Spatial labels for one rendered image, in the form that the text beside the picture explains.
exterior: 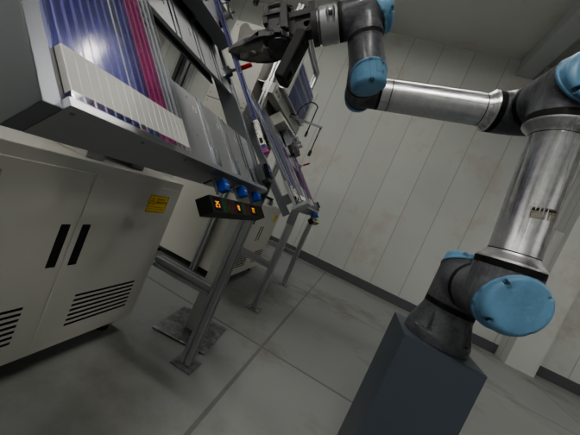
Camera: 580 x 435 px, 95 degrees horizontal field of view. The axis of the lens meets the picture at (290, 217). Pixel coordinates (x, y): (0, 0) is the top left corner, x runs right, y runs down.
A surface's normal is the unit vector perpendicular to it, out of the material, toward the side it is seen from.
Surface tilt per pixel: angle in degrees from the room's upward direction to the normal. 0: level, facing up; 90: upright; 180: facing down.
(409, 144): 90
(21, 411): 0
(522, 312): 98
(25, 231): 90
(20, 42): 90
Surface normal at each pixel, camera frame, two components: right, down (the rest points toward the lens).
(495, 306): -0.18, 0.13
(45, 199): 0.89, 0.40
